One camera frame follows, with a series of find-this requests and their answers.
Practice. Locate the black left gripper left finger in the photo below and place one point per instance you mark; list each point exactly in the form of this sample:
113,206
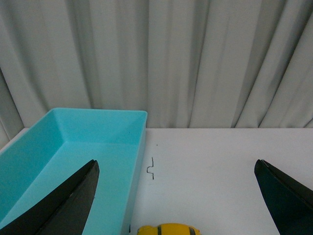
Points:
64,211

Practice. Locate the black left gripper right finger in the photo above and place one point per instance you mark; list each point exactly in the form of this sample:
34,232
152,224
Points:
289,202

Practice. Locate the yellow beetle toy car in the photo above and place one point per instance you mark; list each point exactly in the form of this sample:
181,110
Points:
168,229

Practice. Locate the turquoise plastic storage box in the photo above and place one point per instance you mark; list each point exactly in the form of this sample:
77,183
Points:
58,145

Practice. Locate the grey pleated curtain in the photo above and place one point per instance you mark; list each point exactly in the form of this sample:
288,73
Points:
188,63

